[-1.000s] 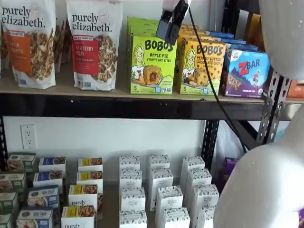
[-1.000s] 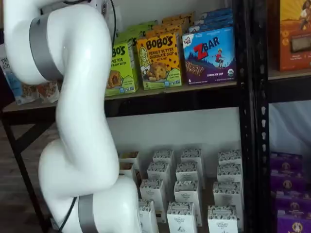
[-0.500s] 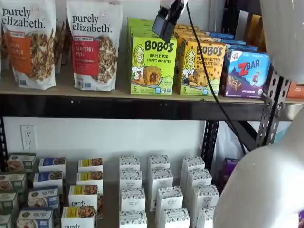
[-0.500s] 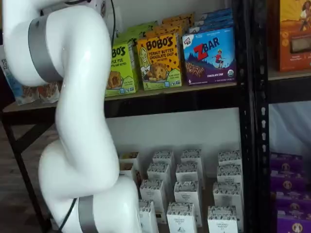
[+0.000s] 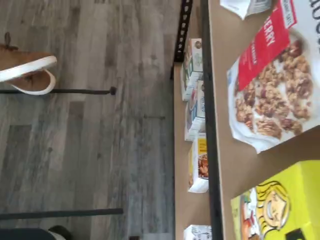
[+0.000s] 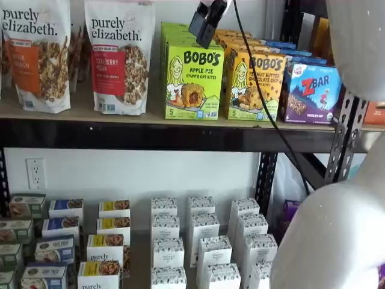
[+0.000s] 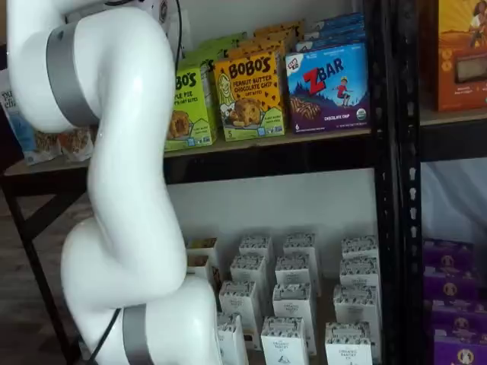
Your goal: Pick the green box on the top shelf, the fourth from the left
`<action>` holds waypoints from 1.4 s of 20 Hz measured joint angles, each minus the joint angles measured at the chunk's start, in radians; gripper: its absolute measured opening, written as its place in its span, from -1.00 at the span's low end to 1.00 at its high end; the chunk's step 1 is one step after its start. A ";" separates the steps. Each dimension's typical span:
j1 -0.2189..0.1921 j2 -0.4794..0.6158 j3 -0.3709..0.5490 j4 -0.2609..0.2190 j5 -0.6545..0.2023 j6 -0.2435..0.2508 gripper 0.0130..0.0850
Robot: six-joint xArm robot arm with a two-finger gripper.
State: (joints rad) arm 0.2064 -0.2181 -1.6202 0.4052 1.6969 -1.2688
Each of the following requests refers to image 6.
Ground blue purple Zbar box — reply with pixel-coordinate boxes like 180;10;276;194
279;61;343;124
269;47;313;58
284;55;328;66

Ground green Bobo's apple pie box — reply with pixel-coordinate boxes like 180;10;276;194
161;30;196;113
164;40;226;120
160;21;193;34

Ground long black cable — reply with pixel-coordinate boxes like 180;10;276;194
231;0;312;195

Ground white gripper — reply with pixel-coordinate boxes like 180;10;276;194
188;0;234;49

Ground orange Bobo's peanut butter box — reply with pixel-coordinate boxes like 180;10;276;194
224;48;287;122
215;29;262;43
221;40;277;61

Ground small blue granola box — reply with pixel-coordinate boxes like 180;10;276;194
42;216;81;244
34;235;76;266
48;198;84;223
20;264;68;289

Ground orange label granola bag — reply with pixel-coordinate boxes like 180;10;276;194
0;0;72;114

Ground red label granola bag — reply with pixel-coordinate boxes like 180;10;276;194
84;0;156;116

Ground white wall outlet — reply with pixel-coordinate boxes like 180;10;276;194
25;158;48;190

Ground white organic pantry carton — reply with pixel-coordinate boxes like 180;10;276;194
248;261;274;289
204;263;241;289
188;196;216;217
197;236;233;272
242;234;278;287
234;213;269;259
150;197;178;217
151;214;180;241
151;266;187;289
227;197;260;238
189;213;220;267
153;237;185;269

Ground small green granola box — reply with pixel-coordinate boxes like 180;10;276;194
0;269;16;289
8;193;46;220
0;219;34;245
0;243;24;269

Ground small yellow granola box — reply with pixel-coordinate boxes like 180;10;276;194
87;234;125;267
96;216;131;245
77;261;121;289
98;200;131;219

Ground purple snack box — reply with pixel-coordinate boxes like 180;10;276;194
280;199;304;233

